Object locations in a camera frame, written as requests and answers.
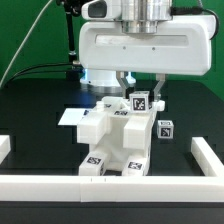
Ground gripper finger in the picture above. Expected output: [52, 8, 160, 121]
[116, 71, 135, 99]
[153, 73, 166, 101]

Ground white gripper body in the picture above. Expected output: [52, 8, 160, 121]
[79, 0, 212, 75]

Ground white tagged cube nut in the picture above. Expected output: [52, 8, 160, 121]
[157, 120, 174, 139]
[129, 91, 149, 113]

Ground white chair back frame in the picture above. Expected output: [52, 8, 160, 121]
[77, 97, 165, 150]

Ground white chair seat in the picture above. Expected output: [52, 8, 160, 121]
[99, 117, 128, 171]

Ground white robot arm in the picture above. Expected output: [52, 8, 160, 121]
[79, 0, 220, 91]

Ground white U-shaped obstacle fence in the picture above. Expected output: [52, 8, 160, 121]
[0, 137, 224, 202]

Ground white block at left edge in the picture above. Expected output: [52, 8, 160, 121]
[0, 135, 11, 164]

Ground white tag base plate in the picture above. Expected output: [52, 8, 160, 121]
[58, 108, 90, 126]

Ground black camera stand pole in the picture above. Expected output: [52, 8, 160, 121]
[55, 0, 88, 81]

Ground black cables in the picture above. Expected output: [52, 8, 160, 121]
[2, 61, 84, 88]

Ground grey cable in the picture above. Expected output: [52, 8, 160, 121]
[0, 0, 54, 90]

